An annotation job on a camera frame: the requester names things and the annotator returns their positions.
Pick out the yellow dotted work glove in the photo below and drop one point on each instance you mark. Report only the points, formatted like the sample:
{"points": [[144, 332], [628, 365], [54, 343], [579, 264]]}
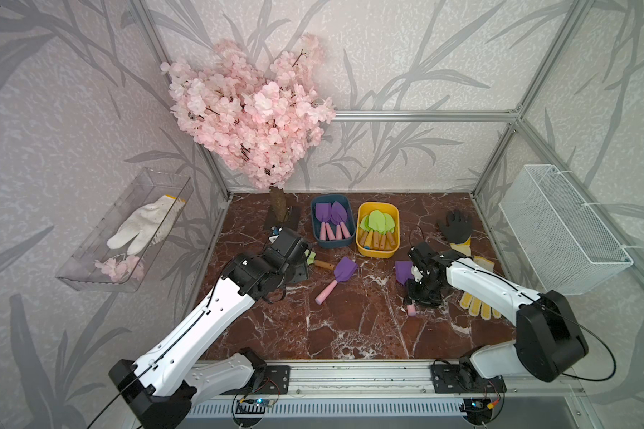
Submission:
{"points": [[475, 306]]}

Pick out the left circuit board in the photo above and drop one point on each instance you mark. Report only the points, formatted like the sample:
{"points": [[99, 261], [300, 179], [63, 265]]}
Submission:
{"points": [[257, 406]]}

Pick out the dark teal storage box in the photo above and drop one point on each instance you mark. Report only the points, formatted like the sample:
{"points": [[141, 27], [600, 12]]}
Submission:
{"points": [[330, 199]]}

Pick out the aluminium front rail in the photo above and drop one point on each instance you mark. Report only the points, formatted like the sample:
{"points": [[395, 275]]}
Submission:
{"points": [[327, 379]]}

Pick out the green shovel yellow handle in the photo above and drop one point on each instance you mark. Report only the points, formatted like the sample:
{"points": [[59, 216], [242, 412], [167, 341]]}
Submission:
{"points": [[368, 241]]}

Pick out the pink artificial blossom tree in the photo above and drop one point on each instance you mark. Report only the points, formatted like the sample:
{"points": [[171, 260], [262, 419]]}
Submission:
{"points": [[260, 123]]}

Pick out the black rubber glove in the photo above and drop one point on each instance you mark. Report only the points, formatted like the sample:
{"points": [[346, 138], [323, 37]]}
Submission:
{"points": [[457, 229]]}

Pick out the purple pointed shovel pink handle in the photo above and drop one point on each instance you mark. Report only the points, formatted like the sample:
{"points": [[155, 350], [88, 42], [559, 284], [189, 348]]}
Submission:
{"points": [[343, 215]]}

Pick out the yellow storage box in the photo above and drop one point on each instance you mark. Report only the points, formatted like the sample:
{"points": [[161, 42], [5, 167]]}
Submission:
{"points": [[365, 209]]}

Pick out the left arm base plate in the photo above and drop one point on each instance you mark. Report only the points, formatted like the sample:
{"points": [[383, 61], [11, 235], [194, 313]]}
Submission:
{"points": [[269, 380]]}

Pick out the purple square shovel pink handle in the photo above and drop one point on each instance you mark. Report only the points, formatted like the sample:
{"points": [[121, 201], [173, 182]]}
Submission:
{"points": [[345, 270]]}

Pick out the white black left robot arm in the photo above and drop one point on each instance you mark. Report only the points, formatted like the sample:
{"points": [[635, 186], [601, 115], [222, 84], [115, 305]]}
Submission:
{"points": [[245, 280]]}

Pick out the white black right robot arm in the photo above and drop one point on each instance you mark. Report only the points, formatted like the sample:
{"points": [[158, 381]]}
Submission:
{"points": [[548, 339]]}

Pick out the green shovel wooden handle front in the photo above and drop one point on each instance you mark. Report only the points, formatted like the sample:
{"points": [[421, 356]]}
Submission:
{"points": [[364, 230]]}

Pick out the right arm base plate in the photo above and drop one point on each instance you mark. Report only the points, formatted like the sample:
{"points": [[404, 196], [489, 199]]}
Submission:
{"points": [[462, 379]]}

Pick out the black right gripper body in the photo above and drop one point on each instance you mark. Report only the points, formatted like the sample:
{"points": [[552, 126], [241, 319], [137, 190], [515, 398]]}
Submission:
{"points": [[421, 293]]}

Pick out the clear acrylic wall box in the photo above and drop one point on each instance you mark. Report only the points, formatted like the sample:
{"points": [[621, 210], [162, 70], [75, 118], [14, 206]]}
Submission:
{"points": [[119, 252]]}

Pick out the pink blossoms in box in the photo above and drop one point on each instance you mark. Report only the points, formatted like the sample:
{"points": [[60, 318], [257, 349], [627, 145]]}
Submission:
{"points": [[122, 268]]}

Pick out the white cotton glove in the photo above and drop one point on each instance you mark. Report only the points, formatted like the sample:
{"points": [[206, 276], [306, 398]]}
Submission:
{"points": [[147, 225]]}

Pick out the circuit board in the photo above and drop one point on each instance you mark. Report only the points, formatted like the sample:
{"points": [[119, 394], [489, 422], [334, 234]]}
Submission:
{"points": [[480, 405], [257, 406]]}

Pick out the right circuit board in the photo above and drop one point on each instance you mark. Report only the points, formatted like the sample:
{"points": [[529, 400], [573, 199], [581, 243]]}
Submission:
{"points": [[480, 405]]}

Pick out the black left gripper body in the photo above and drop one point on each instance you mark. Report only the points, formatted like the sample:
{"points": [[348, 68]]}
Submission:
{"points": [[294, 273]]}

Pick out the white wire mesh basket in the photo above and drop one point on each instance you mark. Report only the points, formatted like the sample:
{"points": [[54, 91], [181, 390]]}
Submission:
{"points": [[569, 247]]}

